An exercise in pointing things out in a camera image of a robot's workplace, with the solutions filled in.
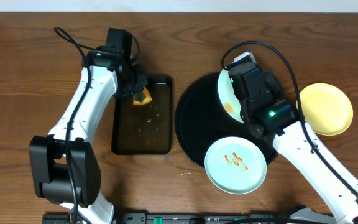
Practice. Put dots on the yellow plate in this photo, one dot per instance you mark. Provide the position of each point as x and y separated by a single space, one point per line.
326 108

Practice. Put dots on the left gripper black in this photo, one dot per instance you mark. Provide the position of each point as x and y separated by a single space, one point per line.
137 84

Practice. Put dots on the round black serving tray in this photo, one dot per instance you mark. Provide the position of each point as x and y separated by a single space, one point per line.
200 120

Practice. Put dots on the orange green scrub sponge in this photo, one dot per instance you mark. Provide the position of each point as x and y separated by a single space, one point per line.
142 98

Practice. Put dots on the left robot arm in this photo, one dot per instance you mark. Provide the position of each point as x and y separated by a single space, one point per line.
64 167

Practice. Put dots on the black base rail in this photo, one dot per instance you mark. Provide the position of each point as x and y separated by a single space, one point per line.
142 218

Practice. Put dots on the light blue plate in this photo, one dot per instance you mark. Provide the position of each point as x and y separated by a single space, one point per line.
235 165
227 97

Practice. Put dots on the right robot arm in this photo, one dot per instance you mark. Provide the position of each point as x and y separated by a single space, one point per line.
269 116

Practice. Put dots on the black rectangular water tray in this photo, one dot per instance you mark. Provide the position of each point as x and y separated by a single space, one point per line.
144 129

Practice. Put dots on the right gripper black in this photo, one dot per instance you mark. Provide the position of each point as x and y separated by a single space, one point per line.
274 84

